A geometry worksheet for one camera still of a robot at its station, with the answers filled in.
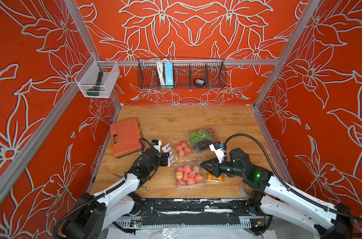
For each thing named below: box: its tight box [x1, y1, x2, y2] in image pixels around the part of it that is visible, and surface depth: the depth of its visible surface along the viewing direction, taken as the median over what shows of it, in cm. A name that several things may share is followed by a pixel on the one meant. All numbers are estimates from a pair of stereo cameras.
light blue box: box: [164, 62, 175, 86], surface depth 92 cm
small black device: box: [194, 78, 205, 86], surface depth 97 cm
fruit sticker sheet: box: [161, 142, 176, 167], surface depth 87 cm
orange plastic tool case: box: [110, 117, 143, 159], surface depth 100 cm
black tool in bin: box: [86, 71, 104, 97], surface depth 82 cm
